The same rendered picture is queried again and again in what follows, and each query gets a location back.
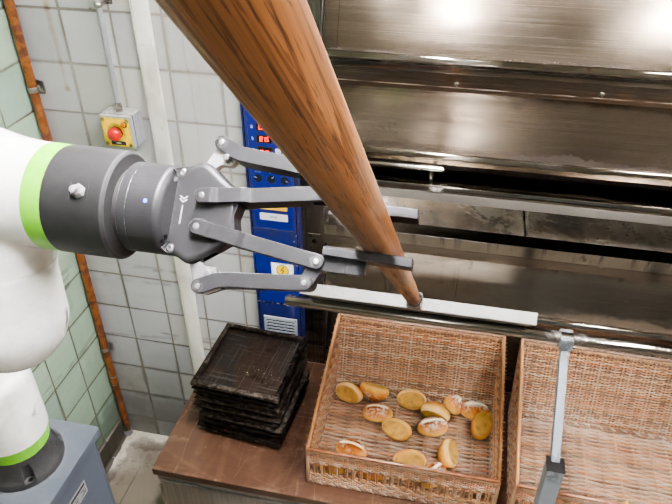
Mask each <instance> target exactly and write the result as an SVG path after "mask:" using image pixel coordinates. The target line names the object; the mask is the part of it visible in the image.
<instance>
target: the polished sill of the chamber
mask: <svg viewBox="0 0 672 504"><path fill-rule="evenodd" d="M392 224H393V226H394V229H395V232H396V234H397V237H398V239H399V242H400V243H402V244H411V245H419V246H428V247H436V248H445V249H453V250H462V251H470V252H479V253H487V254H496V255H504V256H513V257H521V258H530V259H538V260H546V261H555V262H563V263H572V264H580V265H589V266H597V267H606V268H614V269H623V270H631V271H640V272H648V273H657V274H665V275H672V253H668V252H659V251H650V250H641V249H632V248H623V247H614V246H605V245H596V244H588V243H579V242H570V241H561V240H552V239H543V238H534V237H525V236H516V235H507V234H499V233H490V232H481V231H472V230H463V229H454V228H445V227H436V226H427V225H414V224H405V223H396V222H392ZM324 234H326V235H334V236H343V237H351V238H353V237H352V235H351V234H350V233H349V232H348V231H347V229H346V228H345V227H344V226H343V225H342V223H341V222H340V221H339V220H338V219H337V217H336V216H334V215H329V214H328V216H327V218H326V220H325V223H324Z"/></svg>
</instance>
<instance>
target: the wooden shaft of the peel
mask: <svg viewBox="0 0 672 504"><path fill-rule="evenodd" d="M154 1H155V2H156V3H157V4H158V5H159V7H160V8H161V9H162V10H163V11H164V13H165V14H166V15H167V16H168V17H169V18H170V20H171V21H172V22H173V23H174V24H175V26H176V27H177V28H178V29H179V30H180V32H181V33H182V34H183V35H184V36H185V38H186V39H187V40H188V41H189V42H190V43H191V45H192V46H193V47H194V48H195V49H196V51H197V52H198V53H199V54H200V55H201V57H202V58H203V59H204V60H205V61H206V63H207V64H208V65H209V66H210V67H211V69H212V70H213V71H214V72H215V73H216V74H217V76H218V77H219V78H220V79H221V80H222V82H223V83H224V84H225V85H226V86H227V88H228V89H229V90H230V91H231V92H232V94H233V95H234V96H235V97H236V98H237V99H238V101H239V102H240V103H241V104H242V105H243V107H244V108H245V109H246V110H247V111H248V113H249V114H250V115H251V116H252V117H253V119H254V120H255V121H256V122H257V123H258V125H259V126H260V127H261V128H262V129H263V130H264V132H265V133H266V134H267V135H268V136H269V138H270V139H271V140H272V141H273V142H274V144H275V145H276V146H277V147H278V148H279V150H280V151H281V152H282V153H283V154H284V156H285V157H286V158H287V159H288V160H289V161H290V163H291V164H292V165H293V166H294V167H295V169H296V170H297V171H298V172H299V173H300V175H301V176H302V177H303V178H304V179H305V181H306V182H307V183H308V184H309V185H310V186H311V188H312V189H313V190H314V191H315V192H316V194H317V195H318V196H319V197H320V198H321V200H322V201H323V202H324V203H325V204H326V206H327V207H328V208H329V209H330V210H331V212H332V213H333V214H334V215H335V216H336V217H337V219H338V220H339V221H340V222H341V223H342V225H343V226H344V227H345V228H346V229H347V231H348V232H349V233H350V234H351V235H352V237H353V238H354V239H355V240H356V241H357V243H358V244H359V245H360V246H361V247H362V248H363V250H364V251H367V252H374V253H381V254H388V255H395V256H402V257H405V255H404V252H403V250H402V247H401V245H400V242H399V239H398V237H397V234H396V232H395V229H394V226H393V224H392V221H391V219H390V216H389V213H388V211H387V208H386V206H385V203H384V200H383V198H382V195H381V193H380V190H379V187H378V185H377V182H376V179H375V177H374V174H373V172H372V169H371V166H370V164H369V161H368V159H367V156H366V153H365V151H364V148H363V146H362V143H361V140H360V138H359V135H358V133H357V130H356V127H355V125H354V122H353V120H352V117H351V114H350V112H349V109H348V106H347V104H346V101H345V99H344V96H343V93H342V91H341V88H340V86H339V83H338V80H337V78H336V75H335V73H334V70H333V67H332V65H331V62H330V60H329V57H328V54H327V52H326V49H325V46H324V44H323V41H322V39H321V36H320V33H319V31H318V28H317V26H316V23H315V20H314V18H313V15H312V13H311V10H310V7H309V5H308V2H307V0H154ZM378 268H379V269H380V270H381V271H382V272H383V273H384V275H385V276H386V277H387V278H388V279H389V281H390V282H391V283H392V284H393V285H394V287H395V288H396V289H397V290H398V291H399V293H400V294H401V295H402V296H403V297H404V299H405V300H406V301H407V302H408V303H409V304H410V305H411V306H417V305H418V304H419V303H420V301H421V297H420V294H419V292H418V289H417V286H416V284H415V281H414V279H413V276H412V273H411V271H406V270H400V269H393V268H386V267H379V266H378Z"/></svg>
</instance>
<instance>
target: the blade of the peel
mask: <svg viewBox="0 0 672 504"><path fill-rule="evenodd" d="M299 293H300V294H303V295H306V296H309V297H313V298H320V299H327V300H334V301H342V302H349V303H357V304H364V305H371V306H379V307H386V308H393V309H401V310H408V311H415V312H423V313H430V314H438V315H445V316H452V317H460V318H467V319H474V320H482V321H489V322H496V323H504V324H511V325H519V326H536V325H537V316H538V313H533V312H525V311H518V310H510V309H503V308H495V307H488V306H480V305H472V304H465V303H457V302H450V301H442V300H435V299H427V298H423V303H422V308H421V309H416V308H409V307H407V306H406V300H405V299H404V297H403V296H402V295H397V294H389V293H382V292H374V291H367V290H359V289H351V288H344V287H336V286H329V285H321V284H317V288H316V289H315V291H313V292H299Z"/></svg>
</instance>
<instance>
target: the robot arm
mask: <svg viewBox="0 0 672 504"><path fill-rule="evenodd" d="M215 145H216V147H217V149H216V150H215V152H214V153H213V155H212V156H211V158H210V159H209V161H208V162H207V163H199V164H197V165H194V166H191V167H183V166H174V165H165V164H156V163H147V162H146V161H145V160H144V158H143V157H142V156H141V155H140V154H139V153H137V152H135V151H131V150H122V149H112V148H103V147H94V146H84V145H75V144H66V143H56V142H49V141H43V140H38V139H34V138H30V137H27V136H23V135H20V134H17V133H14V132H12V131H9V130H7V129H4V128H1V127H0V492H4V493H13V492H20V491H24V490H27V489H30V488H32V487H34V486H36V485H38V484H40V483H41V482H43V481H44V480H46V479H47V478H48V477H50V476H51V475H52V474H53V473H54V472H55V471H56V469H57V468H58V467H59V465H60V464H61V462H62V460H63V457H64V453H65V445H64V441H63V438H62V436H61V434H60V433H59V432H58V431H57V430H56V429H54V428H52V427H50V426H49V418H48V414H47V411H46V408H45V405H44V402H43V400H42V397H41V395H40V392H39V389H38V387H37V384H36V381H35V379H34V376H33V374H32V371H31V369H30V368H32V367H34V366H36V365H38V364H40V363H41V362H43V361H44V360H46V359H47V358H48V357H49V356H51V355H52V354H53V353H54V352H55V350H56V349H57V348H58V347H59V345H60V344H61V342H62V341H63V339H64V337H65V334H66V332H67V329H68V325H69V317H70V312H69V304H68V300H67V296H66V292H65V289H64V285H63V281H62V276H61V272H60V267H59V262H58V257H57V251H64V252H72V253H79V254H86V255H93V256H101V257H108V258H115V259H126V258H128V257H130V256H131V255H133V254H134V253H135V252H136V251H138V252H146V253H154V254H161V255H168V256H175V257H178V258H179V259H180V260H182V261H183V262H185V263H187V264H190V268H191V271H192V275H193V279H194V280H193V281H192V283H191V290H192V291H193V292H194V293H197V294H203V295H211V294H214V293H217V292H220V291H223V290H226V289H244V290H266V291H289V292H313V291H315V289H316V288H317V284H318V282H319V280H320V278H321V277H322V276H323V275H324V274H326V273H334V274H341V275H348V276H354V277H362V276H365V275H366V269H367V265H372V266H379V267H386V268H393V269H400V270H406V271H413V266H414V261H413V258H409V257H402V256H395V255H388V254H381V253H374V252H367V251H360V250H353V249H346V248H339V247H332V246H325V245H324V247H323V251H322V255H319V254H316V253H313V252H309V251H306V250H302V249H299V248H295V247H292V246H288V245H285V244H281V243H278V242H274V241H271V240H267V239H264V238H260V237H257V236H253V235H250V234H246V233H243V232H242V228H241V219H242V217H243V215H244V212H245V210H255V209H258V208H288V207H321V206H326V204H325V203H324V202H323V201H322V200H321V198H320V197H319V196H318V195H317V194H316V192H315V191H314V190H313V189H312V188H311V186H299V187H271V188H247V187H235V186H234V185H233V184H232V183H231V182H230V181H229V180H228V179H227V178H226V177H225V176H224V175H223V174H222V173H221V172H220V170H221V169H223V168H230V169H234V168H236V167H237V166H238V165H239V164H240V165H242V166H244V167H246V168H250V169H254V170H259V171H263V172H268V173H273V174H278V175H283V176H287V177H292V178H297V179H302V180H305V179H304V178H303V177H302V176H301V175H300V173H299V172H298V171H297V170H296V169H295V167H294V166H293V165H292V164H291V163H290V161H289V160H288V159H287V158H286V157H285V156H284V155H281V154H276V153H271V152H266V151H261V150H256V149H251V148H246V147H242V146H240V145H239V144H237V143H236V142H234V141H233V140H231V139H229V138H228V137H226V136H224V135H221V136H219V137H217V139H216V140H215ZM386 208H387V211H388V213H389V216H390V219H391V221H392V222H396V223H405V224H414V225H419V219H420V212H419V209H413V208H404V207H394V206H386ZM231 247H235V248H239V249H242V250H246V251H250V252H253V253H257V254H260V255H264V256H267V257H271V258H274V259H277V260H281V261H284V262H288V263H291V264H295V265H298V266H301V267H305V270H304V271H303V273H302V275H289V274H264V273H239V272H220V271H219V269H218V268H216V267H212V266H206V264H205V263H204V262H206V261H208V260H209V259H211V258H213V257H215V256H217V255H219V254H220V253H222V252H224V251H226V250H228V249H229V248H231ZM56 250H57V251H56Z"/></svg>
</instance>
